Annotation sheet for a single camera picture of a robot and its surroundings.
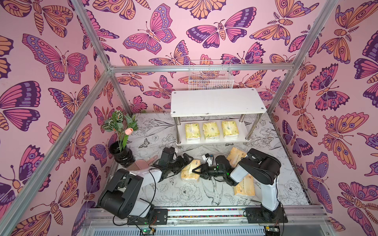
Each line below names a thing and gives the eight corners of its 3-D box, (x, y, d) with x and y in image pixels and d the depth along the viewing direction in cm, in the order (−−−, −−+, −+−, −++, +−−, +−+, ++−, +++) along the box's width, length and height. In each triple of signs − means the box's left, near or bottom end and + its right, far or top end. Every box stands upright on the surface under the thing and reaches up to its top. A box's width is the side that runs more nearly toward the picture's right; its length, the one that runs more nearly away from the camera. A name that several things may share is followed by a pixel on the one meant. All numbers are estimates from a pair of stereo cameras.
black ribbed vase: (123, 170, 92) (111, 157, 79) (120, 157, 98) (108, 143, 84) (136, 164, 95) (127, 150, 81) (133, 152, 100) (123, 138, 87)
